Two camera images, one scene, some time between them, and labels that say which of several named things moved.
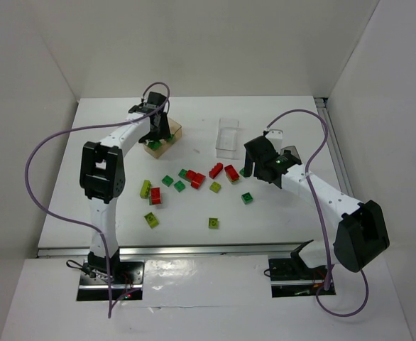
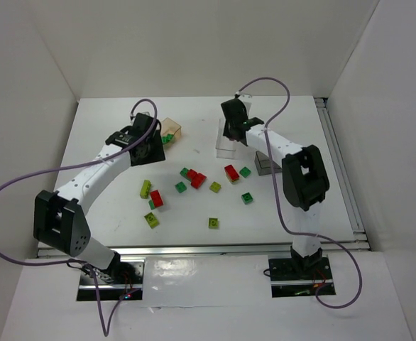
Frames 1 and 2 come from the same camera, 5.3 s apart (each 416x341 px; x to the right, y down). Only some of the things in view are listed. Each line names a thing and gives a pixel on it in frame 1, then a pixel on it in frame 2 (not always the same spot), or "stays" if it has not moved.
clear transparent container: [228, 139] stays
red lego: [156, 196] stays
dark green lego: [246, 197] stays
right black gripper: [252, 153] to [234, 131]
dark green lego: [179, 186] stays
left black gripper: [159, 128] to [155, 153]
